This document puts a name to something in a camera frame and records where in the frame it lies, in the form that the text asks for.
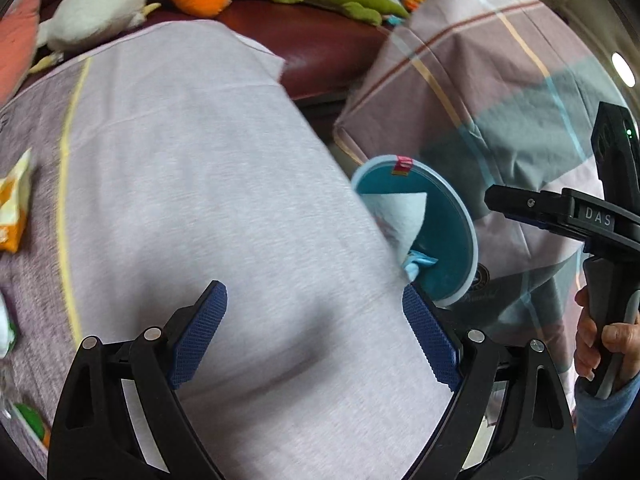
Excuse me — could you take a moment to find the green wrapper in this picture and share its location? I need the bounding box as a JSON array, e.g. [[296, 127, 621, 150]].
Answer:
[[12, 401, 51, 448]]

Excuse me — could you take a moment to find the light blue wrapper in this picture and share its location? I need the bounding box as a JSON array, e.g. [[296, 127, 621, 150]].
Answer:
[[406, 249, 439, 282]]

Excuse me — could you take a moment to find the plaid blanket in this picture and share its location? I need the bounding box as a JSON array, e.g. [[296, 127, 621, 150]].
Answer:
[[332, 0, 640, 411]]

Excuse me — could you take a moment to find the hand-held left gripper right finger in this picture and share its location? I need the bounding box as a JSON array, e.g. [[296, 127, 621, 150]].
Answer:
[[401, 282, 578, 480]]

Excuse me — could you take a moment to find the white oval lamp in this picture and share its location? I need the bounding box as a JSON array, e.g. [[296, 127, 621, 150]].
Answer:
[[611, 52, 635, 86]]

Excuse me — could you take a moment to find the person's right forearm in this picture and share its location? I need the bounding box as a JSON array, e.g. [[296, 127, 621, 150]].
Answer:
[[574, 375, 640, 476]]

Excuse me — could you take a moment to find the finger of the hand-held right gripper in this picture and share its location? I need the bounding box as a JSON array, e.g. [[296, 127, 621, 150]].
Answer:
[[484, 184, 568, 221], [515, 214, 591, 242]]

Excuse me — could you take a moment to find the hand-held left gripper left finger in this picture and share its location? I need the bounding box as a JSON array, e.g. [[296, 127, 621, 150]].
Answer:
[[47, 280, 228, 480]]

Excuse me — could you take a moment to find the white paper sheet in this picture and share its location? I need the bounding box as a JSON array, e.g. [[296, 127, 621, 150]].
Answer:
[[365, 191, 428, 261]]

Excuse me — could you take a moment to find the pink carrot plush toy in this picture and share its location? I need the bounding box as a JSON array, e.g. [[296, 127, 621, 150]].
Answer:
[[0, 0, 43, 103]]

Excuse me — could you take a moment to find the person's right hand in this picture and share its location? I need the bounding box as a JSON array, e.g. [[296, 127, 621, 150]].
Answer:
[[574, 285, 640, 383]]

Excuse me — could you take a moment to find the white duck plush toy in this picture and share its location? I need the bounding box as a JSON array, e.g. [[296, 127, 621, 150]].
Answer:
[[30, 0, 163, 73]]

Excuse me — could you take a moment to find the dark red leather sofa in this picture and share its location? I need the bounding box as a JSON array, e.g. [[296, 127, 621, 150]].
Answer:
[[40, 0, 396, 106]]

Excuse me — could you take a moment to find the grey-pink tablecloth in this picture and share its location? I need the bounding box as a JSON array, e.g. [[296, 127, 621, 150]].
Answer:
[[0, 19, 456, 480]]

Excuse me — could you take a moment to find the yellow snack wrapper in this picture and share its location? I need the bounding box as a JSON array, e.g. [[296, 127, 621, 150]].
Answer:
[[0, 149, 35, 253]]

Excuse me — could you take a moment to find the green white small packet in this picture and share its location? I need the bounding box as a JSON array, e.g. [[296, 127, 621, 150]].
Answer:
[[0, 290, 18, 358]]

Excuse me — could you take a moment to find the blue round bin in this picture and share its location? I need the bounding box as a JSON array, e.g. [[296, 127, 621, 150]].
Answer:
[[350, 154, 480, 308]]

